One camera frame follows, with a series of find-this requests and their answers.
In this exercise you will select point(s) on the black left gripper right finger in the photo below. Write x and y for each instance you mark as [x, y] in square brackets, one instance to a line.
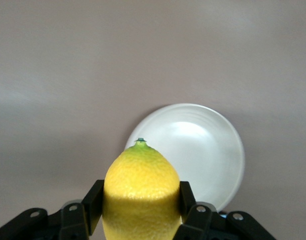
[205, 217]

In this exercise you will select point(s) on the white bowl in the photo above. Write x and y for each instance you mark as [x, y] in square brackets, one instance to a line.
[205, 155]

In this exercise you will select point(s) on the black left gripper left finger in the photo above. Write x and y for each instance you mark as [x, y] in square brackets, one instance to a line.
[75, 215]

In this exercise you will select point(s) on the yellow lemon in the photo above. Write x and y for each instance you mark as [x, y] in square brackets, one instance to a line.
[141, 190]

